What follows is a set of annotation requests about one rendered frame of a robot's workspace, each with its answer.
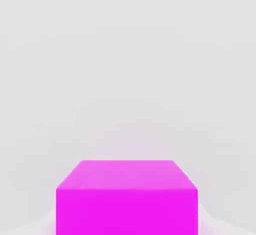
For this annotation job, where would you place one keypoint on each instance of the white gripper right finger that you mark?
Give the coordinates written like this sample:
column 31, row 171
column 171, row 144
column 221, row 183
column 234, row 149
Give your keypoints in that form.
column 212, row 228

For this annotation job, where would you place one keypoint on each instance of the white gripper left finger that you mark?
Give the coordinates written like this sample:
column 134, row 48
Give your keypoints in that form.
column 45, row 229

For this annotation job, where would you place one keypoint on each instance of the small magenta cube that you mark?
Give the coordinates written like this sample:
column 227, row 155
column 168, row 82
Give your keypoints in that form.
column 126, row 209

